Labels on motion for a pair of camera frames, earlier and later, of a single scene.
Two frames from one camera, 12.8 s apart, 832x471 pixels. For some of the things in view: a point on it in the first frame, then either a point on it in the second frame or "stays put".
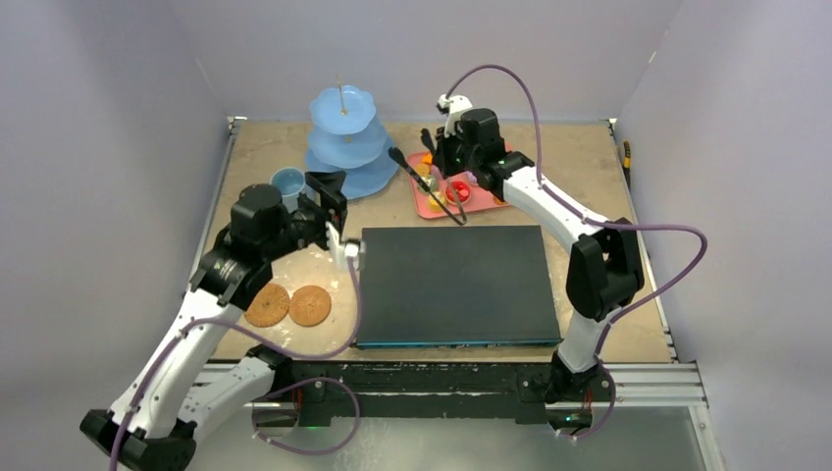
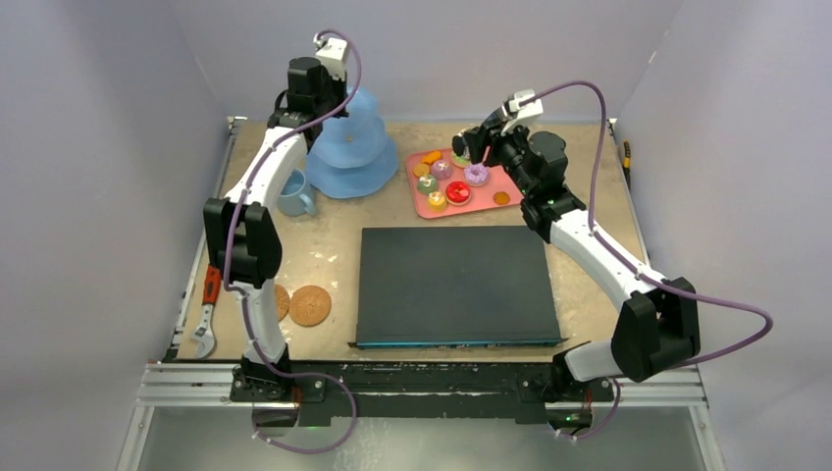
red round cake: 463,190 stays put
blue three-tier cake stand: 345,137 stays put
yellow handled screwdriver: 627,157 stays put
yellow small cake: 434,205 stays put
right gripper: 443,155 → 488,132
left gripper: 330,186 → 340,86
